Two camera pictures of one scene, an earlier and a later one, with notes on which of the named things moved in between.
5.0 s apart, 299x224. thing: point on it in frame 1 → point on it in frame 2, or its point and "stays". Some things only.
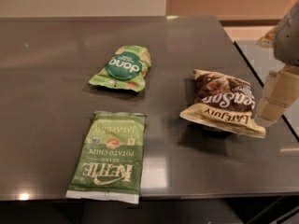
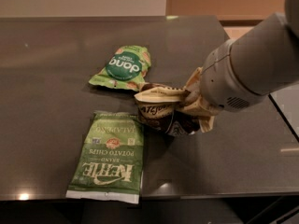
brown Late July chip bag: [224, 103] → [165, 116]
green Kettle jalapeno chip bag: [109, 164] stays
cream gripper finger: [270, 111] → [206, 125]
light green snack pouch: [125, 69] stays
